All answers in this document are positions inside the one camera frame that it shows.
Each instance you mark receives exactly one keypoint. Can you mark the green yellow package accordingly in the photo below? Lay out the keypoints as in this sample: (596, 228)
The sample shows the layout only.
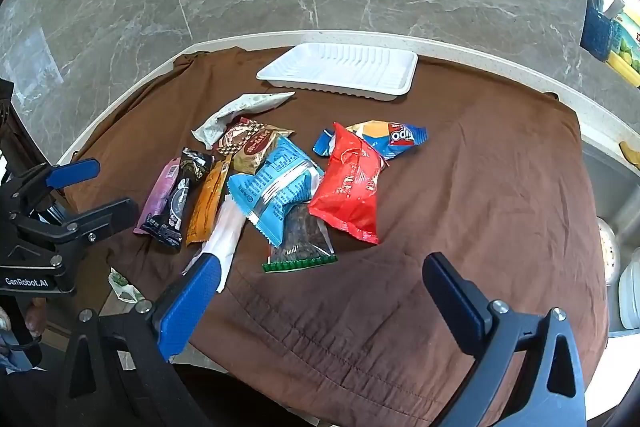
(627, 47)

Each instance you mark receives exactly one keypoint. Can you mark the person's left hand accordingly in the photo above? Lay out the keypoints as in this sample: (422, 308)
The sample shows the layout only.
(37, 317)

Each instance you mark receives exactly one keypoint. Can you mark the small torn wrapper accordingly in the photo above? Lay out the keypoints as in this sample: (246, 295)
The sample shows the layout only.
(125, 289)

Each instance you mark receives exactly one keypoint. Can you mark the light blue snack packet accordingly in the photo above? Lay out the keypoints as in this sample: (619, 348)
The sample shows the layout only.
(275, 187)

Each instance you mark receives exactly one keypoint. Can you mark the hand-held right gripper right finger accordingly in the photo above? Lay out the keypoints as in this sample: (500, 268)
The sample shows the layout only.
(455, 302)

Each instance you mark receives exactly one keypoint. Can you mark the black snack packet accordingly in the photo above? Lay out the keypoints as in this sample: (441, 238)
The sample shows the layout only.
(175, 212)

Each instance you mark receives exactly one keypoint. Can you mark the clear packet with green edge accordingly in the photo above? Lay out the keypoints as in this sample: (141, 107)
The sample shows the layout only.
(302, 237)

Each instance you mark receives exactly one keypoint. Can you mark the yellow object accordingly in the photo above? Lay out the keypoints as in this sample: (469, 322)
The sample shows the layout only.
(631, 154)

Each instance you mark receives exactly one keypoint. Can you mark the red snack packet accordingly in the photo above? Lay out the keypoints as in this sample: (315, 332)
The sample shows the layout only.
(350, 187)

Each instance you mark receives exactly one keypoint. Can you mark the long white snack packet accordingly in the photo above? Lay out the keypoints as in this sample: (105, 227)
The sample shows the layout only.
(227, 232)

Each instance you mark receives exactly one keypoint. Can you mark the blue orange snack packet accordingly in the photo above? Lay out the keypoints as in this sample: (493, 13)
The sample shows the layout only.
(395, 137)

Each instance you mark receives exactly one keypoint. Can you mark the brown gold snack packet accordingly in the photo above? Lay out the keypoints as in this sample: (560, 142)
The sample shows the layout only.
(252, 147)

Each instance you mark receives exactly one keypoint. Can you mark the steel sink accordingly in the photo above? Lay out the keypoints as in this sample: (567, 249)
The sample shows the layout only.
(607, 187)

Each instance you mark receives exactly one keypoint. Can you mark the white plastic tray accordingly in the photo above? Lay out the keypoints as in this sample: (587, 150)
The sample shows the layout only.
(340, 67)

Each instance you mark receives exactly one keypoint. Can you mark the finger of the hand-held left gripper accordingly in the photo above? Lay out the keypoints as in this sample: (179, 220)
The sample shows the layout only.
(72, 172)
(100, 214)

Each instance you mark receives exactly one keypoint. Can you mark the pink snack packet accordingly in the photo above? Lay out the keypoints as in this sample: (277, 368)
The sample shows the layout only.
(160, 192)

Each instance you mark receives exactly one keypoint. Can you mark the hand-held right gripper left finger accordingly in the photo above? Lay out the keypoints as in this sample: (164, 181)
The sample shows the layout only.
(190, 307)

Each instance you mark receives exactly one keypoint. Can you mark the white container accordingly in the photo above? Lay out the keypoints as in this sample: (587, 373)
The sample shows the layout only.
(631, 292)

